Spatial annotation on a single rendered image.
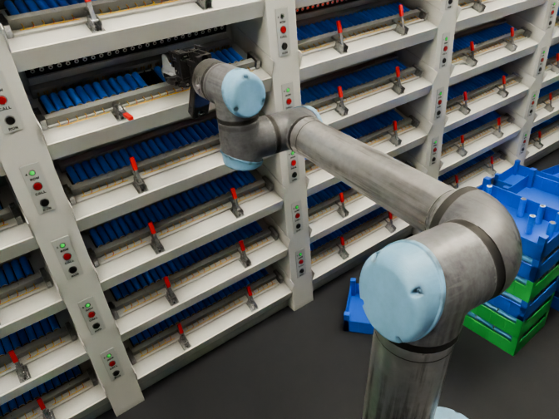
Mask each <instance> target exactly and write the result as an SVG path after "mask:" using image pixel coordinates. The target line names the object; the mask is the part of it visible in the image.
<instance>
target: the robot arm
mask: <svg viewBox="0 0 559 419"><path fill-rule="evenodd" d="M197 47H199V48H200V49H198V48H197ZM168 52H169V56H170V60H171V63H169V61H168V58H167V56H166V55H165V54H162V56H161V57H162V66H163V67H162V68H161V72H162V75H163V77H164V78H165V80H166V82H167V83H168V84H171V85H174V86H179V87H184V88H187V87H190V99H189V109H188V112H189V114H190V115H191V117H192V118H193V119H196V118H199V117H202V116H206V115H208V112H209V105H210V102H212V103H214V104H215V109H216V116H217V122H218V129H219V135H220V152H221V154H222V158H223V162H224V164H225V165H226V166H227V167H229V168H231V169H233V170H242V171H246V170H255V169H257V168H258V167H260V166H261V165H262V163H263V157H266V156H269V155H273V154H277V153H280V152H283V151H287V150H292V151H293V152H294V153H296V154H298V155H302V156H303V157H304V158H306V159H307V160H309V161H311V162H312V163H314V164H316V165H317V166H318V167H320V168H321V169H323V170H325V171H327V172H328V173H330V174H331V175H332V176H334V177H336V178H337V179H339V180H341V181H342V182H344V183H345V184H346V185H348V186H350V187H351V188H353V189H355V190H357V191H358V192H359V193H360V194H362V195H364V196H366V197H367V198H369V199H370V200H372V201H373V202H375V203H376V204H378V205H380V206H381V207H383V208H384V209H386V210H387V211H389V212H390V213H392V214H394V215H396V216H397V217H399V218H400V219H401V220H403V221H405V222H406V223H408V224H410V225H411V226H413V227H414V228H415V229H417V230H419V231H420V232H421V233H419V234H415V235H413V236H411V237H409V238H406V239H401V240H398V241H395V242H392V243H391V244H388V245H387V246H385V247H384V248H383V249H381V250H379V251H378V252H376V253H374V254H372V255H371V256H370V257H369V258H368V259H367V261H366V262H365V263H364V266H363V267H362V270H361V273H360V277H359V295H360V298H361V299H362V300H363V301H364V305H363V309H364V312H365V314H366V316H367V318H368V320H369V321H370V323H371V324H372V326H373V327H374V330H373V341H372V348H371V354H370V361H369V374H368V380H367V386H366V393H365V400H364V412H363V419H468V418H466V417H465V416H464V415H463V414H461V413H458V412H455V411H454V410H452V409H450V408H446V407H438V401H439V398H440V395H441V392H442V389H443V384H444V381H445V377H446V374H447V371H448V366H449V363H450V360H451V356H452V354H453V349H454V345H455V343H456V342H457V340H458V339H459V336H460V332H461V330H462V327H463V322H464V319H465V316H466V315H467V313H468V312H469V311H470V310H472V309H474V308H476V307H478V306H479V305H481V304H483V303H485V302H487V301H489V300H491V299H493V298H495V297H497V296H499V295H500V294H501V293H503V292H504V291H505V290H506V289H507V288H509V287H510V285H511V284H512V282H513V281H514V279H515V277H516V276H517V274H518V271H519V269H520V266H521V263H522V240H521V235H520V233H519V230H518V228H517V225H516V222H515V220H514V218H513V217H512V216H511V214H510V213H509V212H508V210H507V209H506V208H505V207H504V205H502V204H501V203H500V202H499V201H498V200H497V199H496V198H494V197H493V196H491V195H490V194H489V193H486V192H484V191H482V190H480V189H478V188H476V187H473V186H470V185H466V186H463V187H459V188H457V189H454V188H453V187H451V186H449V185H446V184H444V183H443V182H441V181H439V180H436V179H434V178H433V177H431V176H429V175H426V174H424V173H423V172H421V171H419V170H416V169H414V168H413V167H411V166H409V165H406V164H404V163H403V162H401V161H399V160H396V159H394V158H393V157H391V156H389V155H386V154H384V153H383V152H381V151H379V150H376V149H374V148H373V147H371V146H369V145H366V144H364V143H363V142H361V141H359V140H356V139H354V138H353V137H351V136H348V135H346V134H344V133H343V132H341V131H338V130H336V129H334V128H333V127H331V126H328V125H326V124H324V123H323V121H322V118H321V116H320V114H319V113H318V112H317V111H316V110H315V109H314V108H313V107H312V106H296V107H295V108H293V109H289V110H286V111H280V112H276V113H273V114H269V115H266V116H259V112H260V110H261V109H262V107H263V105H264V103H265V86H264V84H263V82H262V81H261V80H260V79H259V78H258V77H257V76H256V75H255V74H254V73H252V72H251V71H248V70H246V69H244V68H238V67H235V66H232V65H230V64H228V63H225V62H222V61H219V60H216V59H214V58H212V56H211V53H208V52H206V51H205V47H201V46H198V45H196V44H194V48H192V49H190V50H189V51H187V50H186V49H183V51H182V50H180V49H177V50H174V51H168ZM172 54H173V56H172Z"/></svg>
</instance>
